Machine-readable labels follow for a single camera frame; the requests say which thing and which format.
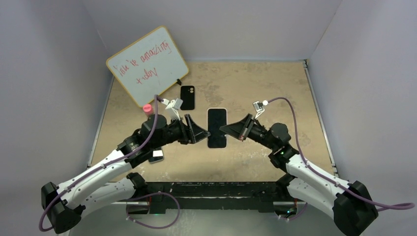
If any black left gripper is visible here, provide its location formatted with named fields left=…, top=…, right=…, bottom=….
left=151, top=114, right=209, bottom=150

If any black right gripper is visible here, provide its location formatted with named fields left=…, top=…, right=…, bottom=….
left=220, top=114, right=277, bottom=150

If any pink edged smartphone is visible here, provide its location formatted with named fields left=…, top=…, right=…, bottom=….
left=207, top=108, right=227, bottom=148

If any black phone case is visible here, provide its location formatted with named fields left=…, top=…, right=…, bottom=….
left=180, top=86, right=195, bottom=111

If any black smartphone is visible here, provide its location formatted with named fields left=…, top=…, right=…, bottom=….
left=148, top=147, right=164, bottom=163

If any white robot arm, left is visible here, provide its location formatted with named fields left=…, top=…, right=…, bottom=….
left=38, top=114, right=210, bottom=234

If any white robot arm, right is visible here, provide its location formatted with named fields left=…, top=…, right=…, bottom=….
left=219, top=114, right=379, bottom=236

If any pink capped bottle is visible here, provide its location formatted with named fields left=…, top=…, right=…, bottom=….
left=142, top=104, right=154, bottom=117

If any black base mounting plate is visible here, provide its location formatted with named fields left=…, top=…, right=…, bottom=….
left=132, top=181, right=296, bottom=215

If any whiteboard with red writing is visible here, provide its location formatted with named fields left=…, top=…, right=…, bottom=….
left=106, top=26, right=189, bottom=107

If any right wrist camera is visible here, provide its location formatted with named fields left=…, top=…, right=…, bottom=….
left=253, top=101, right=265, bottom=119

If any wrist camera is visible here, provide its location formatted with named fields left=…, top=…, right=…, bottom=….
left=165, top=98, right=183, bottom=120
left=253, top=101, right=265, bottom=119

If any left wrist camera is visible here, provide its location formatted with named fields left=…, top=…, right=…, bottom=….
left=165, top=98, right=183, bottom=120

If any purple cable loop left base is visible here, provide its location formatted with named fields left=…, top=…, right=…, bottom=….
left=126, top=192, right=180, bottom=229

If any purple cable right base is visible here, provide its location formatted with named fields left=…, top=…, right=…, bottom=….
left=278, top=202, right=308, bottom=222

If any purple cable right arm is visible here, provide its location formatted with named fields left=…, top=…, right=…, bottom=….
left=265, top=97, right=416, bottom=212

